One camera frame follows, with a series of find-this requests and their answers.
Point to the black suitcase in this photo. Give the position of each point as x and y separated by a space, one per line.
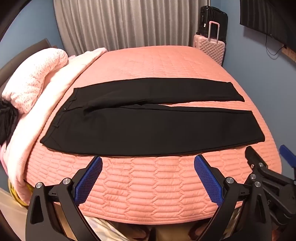
211 18

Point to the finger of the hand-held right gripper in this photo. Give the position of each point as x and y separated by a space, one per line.
286 155
254 158

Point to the grey curtain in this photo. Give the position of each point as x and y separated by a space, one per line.
127 23

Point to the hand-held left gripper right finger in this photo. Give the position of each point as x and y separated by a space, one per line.
208 178

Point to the wall television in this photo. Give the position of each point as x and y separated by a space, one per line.
272 18

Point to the pink dotted blanket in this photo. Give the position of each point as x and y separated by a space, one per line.
30 76

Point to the pink suitcase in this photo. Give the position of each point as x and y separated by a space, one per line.
211 49

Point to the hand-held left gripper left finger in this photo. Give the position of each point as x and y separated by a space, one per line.
91 176

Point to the black cloth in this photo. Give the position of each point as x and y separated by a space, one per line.
8 120

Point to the yellow object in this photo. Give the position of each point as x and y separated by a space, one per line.
18 197

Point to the black pants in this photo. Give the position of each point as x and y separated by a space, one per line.
150 129

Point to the person's patterned clothing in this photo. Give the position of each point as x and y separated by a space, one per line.
104 228

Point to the pink quilted bed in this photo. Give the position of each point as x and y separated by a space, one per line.
150 192

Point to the light pink blanket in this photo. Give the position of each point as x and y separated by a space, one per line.
53 97

